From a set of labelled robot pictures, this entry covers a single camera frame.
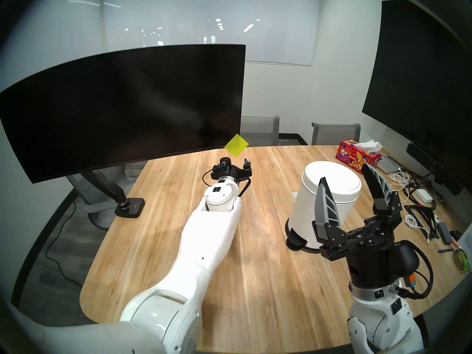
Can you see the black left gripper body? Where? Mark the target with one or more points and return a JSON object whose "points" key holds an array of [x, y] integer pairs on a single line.
{"points": [[232, 171]]}

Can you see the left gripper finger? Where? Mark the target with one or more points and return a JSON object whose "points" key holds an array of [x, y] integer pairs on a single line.
{"points": [[247, 164]]}

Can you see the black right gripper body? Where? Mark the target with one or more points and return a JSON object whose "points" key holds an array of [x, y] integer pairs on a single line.
{"points": [[368, 261]]}

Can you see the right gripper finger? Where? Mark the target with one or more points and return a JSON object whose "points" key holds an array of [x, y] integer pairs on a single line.
{"points": [[385, 205], [328, 220]]}

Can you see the yellow sticky note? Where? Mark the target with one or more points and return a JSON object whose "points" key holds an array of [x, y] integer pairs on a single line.
{"points": [[236, 145]]}

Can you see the white pedal trash can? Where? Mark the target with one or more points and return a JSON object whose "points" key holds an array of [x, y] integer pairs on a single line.
{"points": [[306, 217]]}

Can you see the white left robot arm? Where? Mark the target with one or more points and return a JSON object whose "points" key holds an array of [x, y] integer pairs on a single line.
{"points": [[206, 239]]}

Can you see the curved black monitor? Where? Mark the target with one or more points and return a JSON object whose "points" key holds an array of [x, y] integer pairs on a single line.
{"points": [[129, 106]]}

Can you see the white power adapter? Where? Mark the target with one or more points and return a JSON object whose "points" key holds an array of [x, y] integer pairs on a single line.
{"points": [[424, 195]]}

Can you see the silver laptop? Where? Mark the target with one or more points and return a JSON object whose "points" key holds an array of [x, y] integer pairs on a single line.
{"points": [[387, 164]]}

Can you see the red floral tissue box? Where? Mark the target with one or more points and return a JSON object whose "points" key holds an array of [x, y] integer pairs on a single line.
{"points": [[356, 158]]}

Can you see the black soundbar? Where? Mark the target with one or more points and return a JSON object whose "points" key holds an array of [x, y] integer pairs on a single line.
{"points": [[431, 165]]}

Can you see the grey adapter dongle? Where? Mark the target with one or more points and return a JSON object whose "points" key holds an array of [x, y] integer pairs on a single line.
{"points": [[445, 233]]}

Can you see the blue pen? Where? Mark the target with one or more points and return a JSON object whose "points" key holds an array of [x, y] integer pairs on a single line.
{"points": [[446, 250]]}

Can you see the small black device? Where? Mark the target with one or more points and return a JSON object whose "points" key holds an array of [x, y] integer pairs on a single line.
{"points": [[455, 235]]}

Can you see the white paper sheet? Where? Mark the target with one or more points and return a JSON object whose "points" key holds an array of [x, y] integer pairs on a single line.
{"points": [[467, 242]]}

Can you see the green scissors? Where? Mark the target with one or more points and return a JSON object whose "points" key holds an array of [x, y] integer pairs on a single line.
{"points": [[462, 261]]}

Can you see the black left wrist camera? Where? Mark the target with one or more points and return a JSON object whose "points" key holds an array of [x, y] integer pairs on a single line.
{"points": [[225, 160]]}

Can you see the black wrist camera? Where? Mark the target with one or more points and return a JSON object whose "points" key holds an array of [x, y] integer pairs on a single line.
{"points": [[405, 259], [225, 160]]}

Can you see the black folding frame stand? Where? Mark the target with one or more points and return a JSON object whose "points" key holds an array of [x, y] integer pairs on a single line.
{"points": [[407, 207]]}

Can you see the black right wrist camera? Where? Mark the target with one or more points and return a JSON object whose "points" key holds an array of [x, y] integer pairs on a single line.
{"points": [[405, 259]]}

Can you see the large black wall television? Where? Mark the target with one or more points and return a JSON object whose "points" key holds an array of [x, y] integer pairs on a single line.
{"points": [[424, 80]]}

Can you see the glass wall whiteboard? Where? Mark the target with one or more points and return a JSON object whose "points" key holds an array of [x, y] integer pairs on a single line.
{"points": [[258, 32]]}

